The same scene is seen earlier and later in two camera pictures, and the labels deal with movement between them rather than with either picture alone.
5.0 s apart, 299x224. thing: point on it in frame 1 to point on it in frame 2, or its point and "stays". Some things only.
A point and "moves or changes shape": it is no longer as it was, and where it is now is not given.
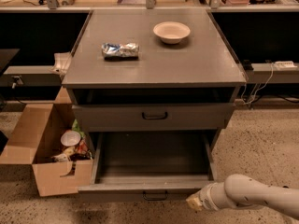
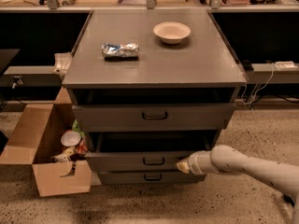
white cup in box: (70, 138) stays
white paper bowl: (171, 33) stays
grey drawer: (148, 166) moves or changes shape
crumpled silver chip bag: (126, 50) stays
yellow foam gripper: (206, 198) to (192, 163)
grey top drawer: (152, 117) stays
